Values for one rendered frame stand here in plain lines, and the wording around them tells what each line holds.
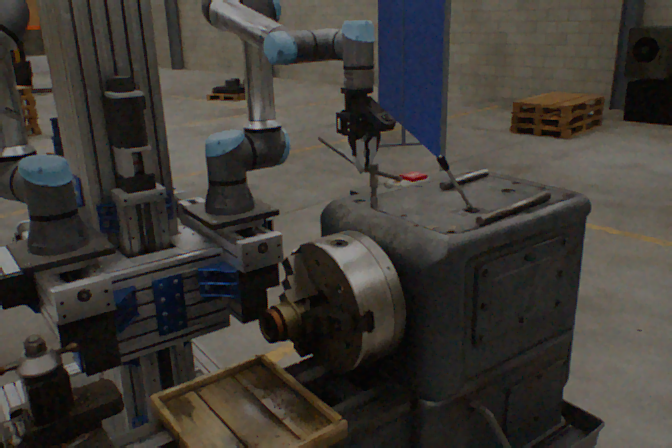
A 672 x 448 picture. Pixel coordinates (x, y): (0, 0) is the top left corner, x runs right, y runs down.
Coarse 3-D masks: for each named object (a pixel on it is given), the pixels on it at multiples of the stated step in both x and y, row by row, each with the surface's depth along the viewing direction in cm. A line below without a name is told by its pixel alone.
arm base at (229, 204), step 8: (216, 184) 183; (224, 184) 182; (232, 184) 182; (240, 184) 184; (208, 192) 186; (216, 192) 183; (224, 192) 183; (232, 192) 183; (240, 192) 184; (248, 192) 188; (208, 200) 185; (216, 200) 183; (224, 200) 183; (232, 200) 183; (240, 200) 184; (248, 200) 187; (208, 208) 185; (216, 208) 183; (224, 208) 183; (232, 208) 183; (240, 208) 184; (248, 208) 186
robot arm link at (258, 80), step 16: (240, 0) 171; (256, 0) 174; (272, 0) 177; (272, 16) 179; (256, 48) 179; (256, 64) 181; (256, 80) 182; (272, 80) 186; (256, 96) 184; (272, 96) 186; (256, 112) 185; (272, 112) 187; (256, 128) 185; (272, 128) 186; (256, 144) 185; (272, 144) 188; (288, 144) 191; (272, 160) 190
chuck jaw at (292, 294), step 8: (296, 256) 143; (288, 264) 142; (296, 264) 142; (304, 264) 143; (288, 272) 143; (296, 272) 141; (304, 272) 142; (288, 280) 140; (296, 280) 140; (304, 280) 141; (312, 280) 142; (288, 288) 140; (296, 288) 140; (304, 288) 140; (312, 288) 141; (280, 296) 140; (288, 296) 138; (296, 296) 139; (304, 296) 140; (312, 296) 142
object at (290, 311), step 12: (288, 300) 136; (264, 312) 134; (276, 312) 134; (288, 312) 134; (300, 312) 136; (264, 324) 137; (276, 324) 132; (288, 324) 133; (300, 324) 134; (264, 336) 137; (276, 336) 132; (288, 336) 134; (300, 336) 136
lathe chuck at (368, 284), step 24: (312, 240) 142; (336, 240) 140; (312, 264) 141; (336, 264) 133; (360, 264) 134; (336, 288) 135; (360, 288) 131; (384, 288) 134; (360, 312) 130; (384, 312) 133; (336, 336) 140; (360, 336) 132; (384, 336) 135; (336, 360) 142; (360, 360) 135
